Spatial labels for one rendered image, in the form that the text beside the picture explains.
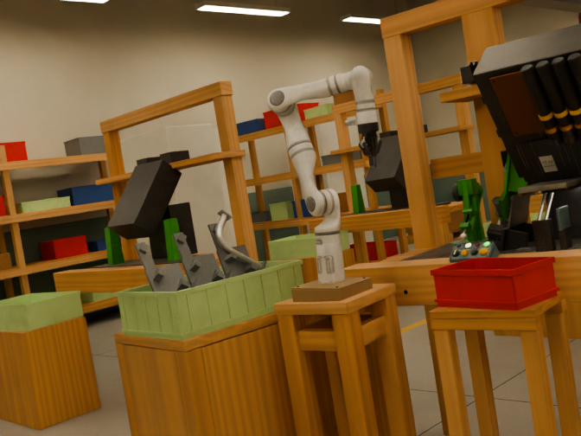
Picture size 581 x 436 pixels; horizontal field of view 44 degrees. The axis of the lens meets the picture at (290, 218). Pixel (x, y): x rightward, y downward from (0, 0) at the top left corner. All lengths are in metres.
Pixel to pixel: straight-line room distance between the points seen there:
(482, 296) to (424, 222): 1.12
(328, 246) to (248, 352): 0.49
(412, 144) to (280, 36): 9.12
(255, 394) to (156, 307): 0.48
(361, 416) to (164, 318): 0.76
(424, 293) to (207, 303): 0.78
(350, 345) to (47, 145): 7.39
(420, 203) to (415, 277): 0.70
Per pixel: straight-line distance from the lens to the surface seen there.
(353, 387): 2.48
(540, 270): 2.28
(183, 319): 2.54
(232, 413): 2.67
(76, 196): 8.92
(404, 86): 3.33
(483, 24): 3.17
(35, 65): 9.62
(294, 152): 2.61
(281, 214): 9.20
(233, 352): 2.64
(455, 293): 2.32
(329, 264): 2.54
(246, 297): 2.70
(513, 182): 2.73
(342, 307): 2.41
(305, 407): 2.63
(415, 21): 3.32
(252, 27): 11.93
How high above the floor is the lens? 1.26
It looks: 3 degrees down
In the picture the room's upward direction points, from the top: 9 degrees counter-clockwise
